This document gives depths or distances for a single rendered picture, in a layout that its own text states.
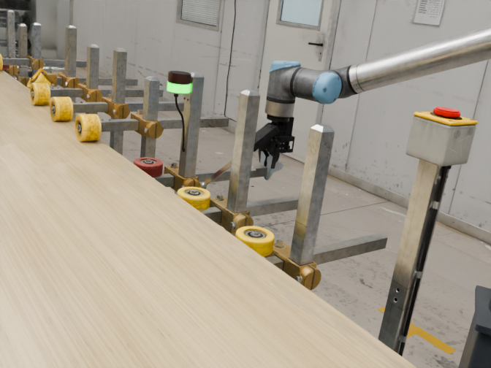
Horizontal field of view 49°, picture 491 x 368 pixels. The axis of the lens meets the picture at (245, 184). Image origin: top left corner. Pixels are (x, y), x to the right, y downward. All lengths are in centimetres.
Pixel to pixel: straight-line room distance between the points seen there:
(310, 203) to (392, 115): 328
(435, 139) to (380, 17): 362
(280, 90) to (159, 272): 87
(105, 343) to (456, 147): 58
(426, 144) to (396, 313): 30
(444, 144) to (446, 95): 322
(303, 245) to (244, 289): 25
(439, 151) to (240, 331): 40
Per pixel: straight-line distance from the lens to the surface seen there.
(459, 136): 88
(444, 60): 159
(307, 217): 111
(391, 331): 101
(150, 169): 147
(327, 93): 159
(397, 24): 436
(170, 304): 86
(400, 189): 434
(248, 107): 124
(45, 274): 94
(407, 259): 95
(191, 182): 149
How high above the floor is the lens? 135
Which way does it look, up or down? 19 degrees down
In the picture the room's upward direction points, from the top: 7 degrees clockwise
